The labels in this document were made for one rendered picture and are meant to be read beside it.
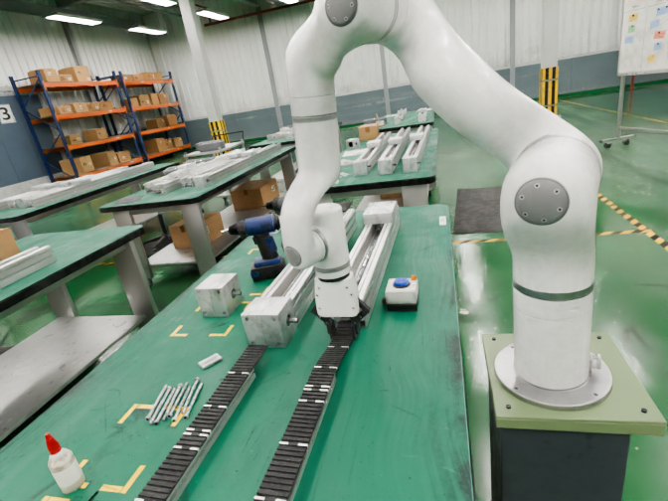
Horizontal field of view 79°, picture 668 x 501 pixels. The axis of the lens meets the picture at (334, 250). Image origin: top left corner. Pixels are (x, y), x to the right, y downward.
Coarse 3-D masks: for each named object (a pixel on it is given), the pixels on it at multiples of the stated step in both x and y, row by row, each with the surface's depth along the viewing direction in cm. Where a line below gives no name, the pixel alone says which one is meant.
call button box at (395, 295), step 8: (392, 280) 113; (416, 280) 111; (392, 288) 108; (400, 288) 108; (408, 288) 107; (416, 288) 107; (392, 296) 107; (400, 296) 107; (408, 296) 106; (416, 296) 106; (392, 304) 108; (400, 304) 108; (408, 304) 107; (416, 304) 107
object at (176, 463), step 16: (256, 352) 95; (240, 368) 91; (224, 384) 86; (240, 384) 85; (224, 400) 81; (208, 416) 78; (192, 432) 74; (208, 432) 74; (176, 448) 71; (192, 448) 71; (176, 464) 68; (160, 480) 66; (176, 480) 65; (144, 496) 63; (160, 496) 63
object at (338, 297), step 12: (348, 276) 93; (324, 288) 94; (336, 288) 93; (348, 288) 93; (324, 300) 96; (336, 300) 95; (348, 300) 94; (324, 312) 97; (336, 312) 96; (348, 312) 95
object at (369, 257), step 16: (400, 224) 174; (368, 240) 145; (384, 240) 136; (352, 256) 127; (368, 256) 132; (384, 256) 132; (368, 272) 114; (384, 272) 131; (368, 288) 107; (368, 304) 106; (336, 320) 105; (368, 320) 105
